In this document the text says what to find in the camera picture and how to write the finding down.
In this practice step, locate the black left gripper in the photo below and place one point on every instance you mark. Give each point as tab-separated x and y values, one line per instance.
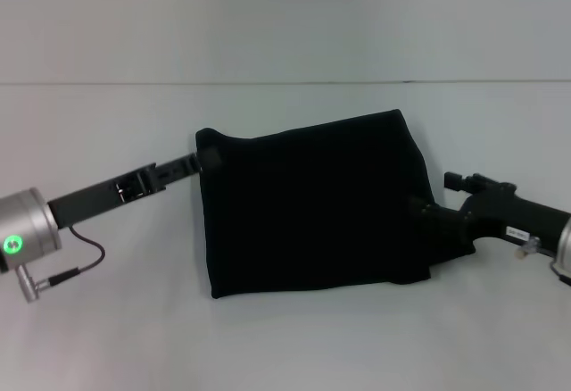
102	194

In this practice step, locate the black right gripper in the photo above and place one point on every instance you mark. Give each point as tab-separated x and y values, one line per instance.
513	217

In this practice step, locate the black shirt with FREE print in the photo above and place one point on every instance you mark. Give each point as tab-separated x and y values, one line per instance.
312	208

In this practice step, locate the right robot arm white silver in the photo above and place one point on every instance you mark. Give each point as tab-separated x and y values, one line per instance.
565	243

